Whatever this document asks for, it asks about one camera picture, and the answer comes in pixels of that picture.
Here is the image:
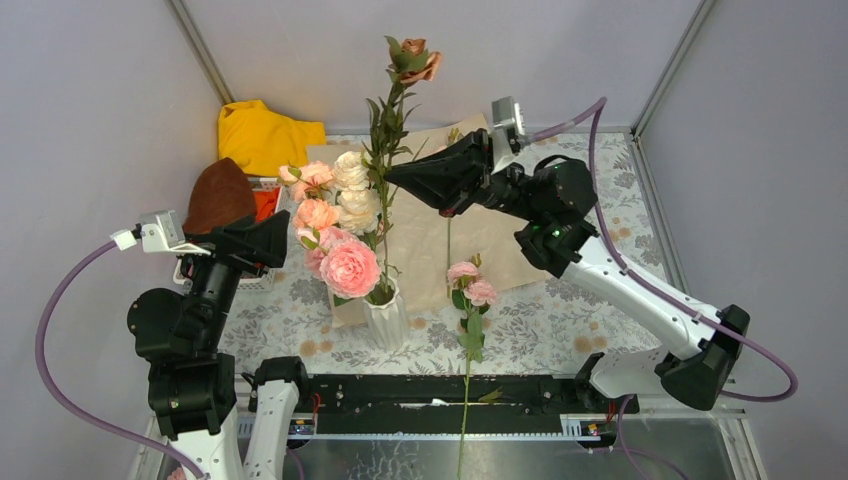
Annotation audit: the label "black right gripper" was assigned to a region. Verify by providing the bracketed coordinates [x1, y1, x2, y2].
[383, 128, 542, 222]

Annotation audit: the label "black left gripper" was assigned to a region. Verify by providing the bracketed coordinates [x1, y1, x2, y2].
[174, 205, 289, 349]

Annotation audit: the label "beige kraft wrapping paper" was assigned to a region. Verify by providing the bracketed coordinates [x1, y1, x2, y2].
[307, 113, 551, 328]

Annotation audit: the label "peach rose stem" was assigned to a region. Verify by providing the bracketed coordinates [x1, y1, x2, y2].
[279, 162, 340, 231]

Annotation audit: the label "cream white rose stem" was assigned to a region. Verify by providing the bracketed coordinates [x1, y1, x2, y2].
[329, 146, 392, 280]

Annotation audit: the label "large pink peony stem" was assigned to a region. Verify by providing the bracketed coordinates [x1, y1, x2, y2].
[296, 226, 395, 306]

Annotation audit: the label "pink double rose stem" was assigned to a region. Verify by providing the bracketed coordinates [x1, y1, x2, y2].
[446, 253, 497, 479]

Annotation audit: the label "dusty brown rose stem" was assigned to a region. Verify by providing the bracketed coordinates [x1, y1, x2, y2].
[364, 36, 443, 305]

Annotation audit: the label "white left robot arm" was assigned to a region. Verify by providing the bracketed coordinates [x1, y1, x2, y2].
[127, 210, 311, 479]

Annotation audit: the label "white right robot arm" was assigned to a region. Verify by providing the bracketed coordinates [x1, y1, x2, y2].
[386, 130, 750, 412]

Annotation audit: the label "white ribbed vase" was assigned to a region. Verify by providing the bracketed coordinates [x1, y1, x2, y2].
[363, 277, 410, 350]

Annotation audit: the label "pink artificial flowers at bottom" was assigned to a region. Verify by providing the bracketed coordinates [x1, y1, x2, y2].
[166, 467, 187, 480]

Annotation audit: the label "white plastic basket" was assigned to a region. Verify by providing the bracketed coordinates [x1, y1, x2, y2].
[172, 175, 289, 293]

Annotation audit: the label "orange cloth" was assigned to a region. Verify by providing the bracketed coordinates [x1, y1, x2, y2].
[253, 188, 280, 223]

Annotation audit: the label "small pink rose stem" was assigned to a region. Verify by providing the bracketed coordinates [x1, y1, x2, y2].
[444, 127, 464, 268]

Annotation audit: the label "brown cloth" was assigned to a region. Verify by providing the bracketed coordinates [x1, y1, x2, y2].
[183, 158, 257, 234]

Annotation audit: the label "yellow cloth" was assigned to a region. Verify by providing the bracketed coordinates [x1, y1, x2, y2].
[217, 100, 326, 177]

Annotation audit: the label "floral patterned table mat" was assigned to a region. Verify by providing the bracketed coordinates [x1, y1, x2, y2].
[219, 132, 665, 375]

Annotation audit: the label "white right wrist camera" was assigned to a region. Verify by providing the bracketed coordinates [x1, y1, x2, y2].
[489, 96, 528, 173]

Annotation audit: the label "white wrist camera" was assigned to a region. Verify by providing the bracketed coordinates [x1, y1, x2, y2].
[489, 96, 528, 173]
[110, 210, 212, 256]

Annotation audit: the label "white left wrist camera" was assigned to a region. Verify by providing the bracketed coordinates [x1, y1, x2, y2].
[110, 210, 212, 256]

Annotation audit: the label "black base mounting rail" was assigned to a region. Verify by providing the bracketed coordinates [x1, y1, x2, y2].
[295, 374, 640, 436]

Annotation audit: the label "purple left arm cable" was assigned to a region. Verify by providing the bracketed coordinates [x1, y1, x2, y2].
[34, 239, 210, 480]

